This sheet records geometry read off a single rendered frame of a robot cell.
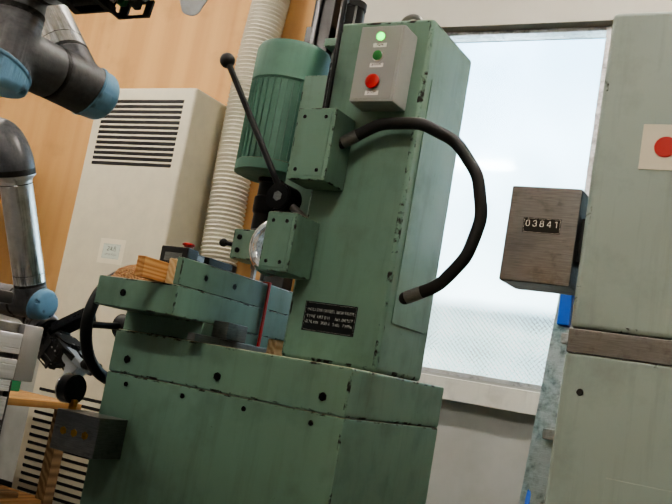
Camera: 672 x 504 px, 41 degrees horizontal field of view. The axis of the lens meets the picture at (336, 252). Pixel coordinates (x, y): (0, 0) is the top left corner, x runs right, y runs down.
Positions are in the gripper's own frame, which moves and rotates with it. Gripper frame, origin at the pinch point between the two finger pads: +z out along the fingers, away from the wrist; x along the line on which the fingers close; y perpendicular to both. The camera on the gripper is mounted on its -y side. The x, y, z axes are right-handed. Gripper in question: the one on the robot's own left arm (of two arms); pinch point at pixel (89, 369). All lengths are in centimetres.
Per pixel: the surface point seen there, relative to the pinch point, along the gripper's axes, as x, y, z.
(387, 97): 18, -91, 37
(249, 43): -98, -94, -121
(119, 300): 28.1, -27.0, 20.7
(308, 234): 14, -60, 38
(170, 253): 6.4, -35.9, 4.9
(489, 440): -130, -33, 45
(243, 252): 3, -47, 19
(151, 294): 28, -33, 27
